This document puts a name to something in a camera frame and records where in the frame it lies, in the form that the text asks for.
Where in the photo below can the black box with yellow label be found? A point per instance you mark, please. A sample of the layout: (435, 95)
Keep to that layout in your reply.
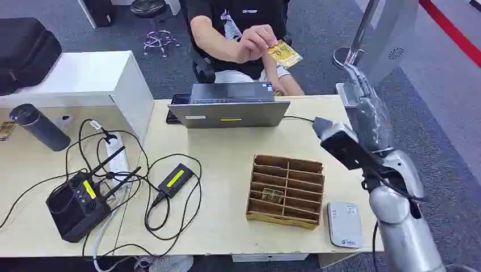
(174, 181)

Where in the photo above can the black keyboard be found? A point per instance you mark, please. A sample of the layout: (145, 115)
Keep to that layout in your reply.
(176, 99)

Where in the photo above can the black cabinet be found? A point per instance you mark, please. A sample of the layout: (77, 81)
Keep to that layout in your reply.
(99, 11)

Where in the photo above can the white cabinet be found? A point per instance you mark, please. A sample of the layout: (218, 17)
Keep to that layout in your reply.
(82, 75)

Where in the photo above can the red floor tape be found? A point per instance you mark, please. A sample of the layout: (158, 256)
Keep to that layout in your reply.
(454, 32)

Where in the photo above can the silver metal stand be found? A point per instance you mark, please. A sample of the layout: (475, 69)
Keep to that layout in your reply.
(390, 34)

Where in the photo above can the white desk drawer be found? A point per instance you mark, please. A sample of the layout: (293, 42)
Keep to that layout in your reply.
(270, 257)

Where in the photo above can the black bag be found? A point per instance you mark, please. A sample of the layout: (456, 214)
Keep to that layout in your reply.
(26, 52)

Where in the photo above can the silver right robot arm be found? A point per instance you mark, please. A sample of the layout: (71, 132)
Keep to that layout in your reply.
(406, 236)

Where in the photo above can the wooden card box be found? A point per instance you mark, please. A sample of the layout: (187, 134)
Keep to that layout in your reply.
(285, 216)

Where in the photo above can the white portable router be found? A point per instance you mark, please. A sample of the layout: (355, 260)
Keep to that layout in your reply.
(344, 225)

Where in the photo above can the person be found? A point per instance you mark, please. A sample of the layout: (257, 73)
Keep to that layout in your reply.
(244, 18)

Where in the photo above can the black thermos bottle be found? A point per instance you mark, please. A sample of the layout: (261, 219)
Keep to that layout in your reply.
(41, 127)

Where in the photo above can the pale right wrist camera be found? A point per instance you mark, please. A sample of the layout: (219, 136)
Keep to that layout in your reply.
(338, 142)

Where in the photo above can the person's right hand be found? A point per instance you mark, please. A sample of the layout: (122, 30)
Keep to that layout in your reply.
(253, 43)

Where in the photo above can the white power strip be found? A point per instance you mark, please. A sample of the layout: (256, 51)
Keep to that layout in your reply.
(117, 161)

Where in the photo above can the grey laptop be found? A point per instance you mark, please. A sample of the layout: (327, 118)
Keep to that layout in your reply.
(229, 112)

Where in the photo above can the black remote controller with antennas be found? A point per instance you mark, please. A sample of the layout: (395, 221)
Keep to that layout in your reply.
(75, 210)

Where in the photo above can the black stool with chrome base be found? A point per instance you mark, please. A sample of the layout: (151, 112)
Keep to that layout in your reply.
(148, 6)

